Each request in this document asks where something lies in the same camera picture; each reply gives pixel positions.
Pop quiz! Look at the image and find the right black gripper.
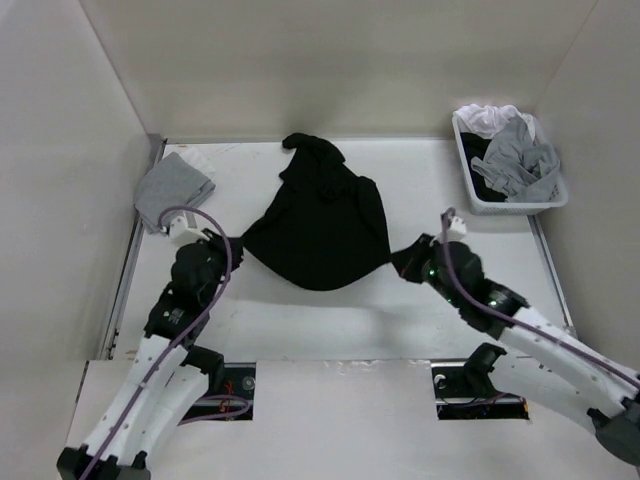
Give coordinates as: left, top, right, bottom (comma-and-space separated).
387, 233, 464, 308

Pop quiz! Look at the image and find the black tank top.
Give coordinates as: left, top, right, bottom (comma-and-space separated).
242, 133, 421, 292

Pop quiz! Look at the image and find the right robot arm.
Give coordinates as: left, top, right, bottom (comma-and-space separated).
391, 235, 639, 466

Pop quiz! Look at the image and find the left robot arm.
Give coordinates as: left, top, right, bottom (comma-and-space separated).
56, 231, 243, 479

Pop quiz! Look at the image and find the folded grey tank top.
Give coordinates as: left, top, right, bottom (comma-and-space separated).
134, 153, 215, 234

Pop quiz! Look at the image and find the black garment in basket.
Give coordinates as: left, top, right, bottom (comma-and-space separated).
460, 132, 506, 203

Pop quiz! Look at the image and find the grey garment in basket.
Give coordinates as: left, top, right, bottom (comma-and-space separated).
471, 117, 560, 203

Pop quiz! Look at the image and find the white laundry basket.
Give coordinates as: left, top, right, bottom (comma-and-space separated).
451, 113, 569, 216

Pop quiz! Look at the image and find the white garment in basket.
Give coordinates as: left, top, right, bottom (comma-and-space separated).
453, 104, 536, 140

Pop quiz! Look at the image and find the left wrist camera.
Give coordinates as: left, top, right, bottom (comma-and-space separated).
166, 212, 208, 248

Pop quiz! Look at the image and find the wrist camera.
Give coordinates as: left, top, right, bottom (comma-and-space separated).
440, 207, 467, 242
166, 212, 208, 248

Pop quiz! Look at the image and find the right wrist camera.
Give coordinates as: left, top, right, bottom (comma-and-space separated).
440, 207, 467, 242

